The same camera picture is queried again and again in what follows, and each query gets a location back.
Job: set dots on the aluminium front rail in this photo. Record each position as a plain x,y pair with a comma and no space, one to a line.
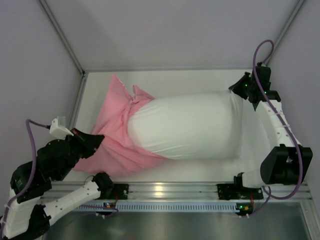
180,191

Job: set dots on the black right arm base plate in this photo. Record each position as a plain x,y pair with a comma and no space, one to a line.
228,191

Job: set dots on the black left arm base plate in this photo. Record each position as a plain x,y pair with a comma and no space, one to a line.
118,191

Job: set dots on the white slotted cable duct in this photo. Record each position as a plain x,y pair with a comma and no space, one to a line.
215,207

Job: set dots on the aluminium frame post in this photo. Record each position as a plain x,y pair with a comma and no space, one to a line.
285,28
44,5

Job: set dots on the pink floral pillowcase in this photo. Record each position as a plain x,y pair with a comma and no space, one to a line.
117,155

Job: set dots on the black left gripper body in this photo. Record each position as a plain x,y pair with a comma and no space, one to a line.
83,143

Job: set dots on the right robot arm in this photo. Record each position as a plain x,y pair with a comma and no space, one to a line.
271,154

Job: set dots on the white pillow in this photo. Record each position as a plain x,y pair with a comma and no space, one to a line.
198,126

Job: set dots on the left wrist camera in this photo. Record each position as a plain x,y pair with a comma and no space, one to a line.
58,128

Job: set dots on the right aluminium frame post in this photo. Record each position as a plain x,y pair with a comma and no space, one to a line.
285,28

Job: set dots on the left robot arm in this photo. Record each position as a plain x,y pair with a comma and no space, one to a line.
25,218

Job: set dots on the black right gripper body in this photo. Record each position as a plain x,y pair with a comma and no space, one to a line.
243,85

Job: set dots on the left aluminium frame post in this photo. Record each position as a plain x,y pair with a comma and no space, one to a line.
44,5

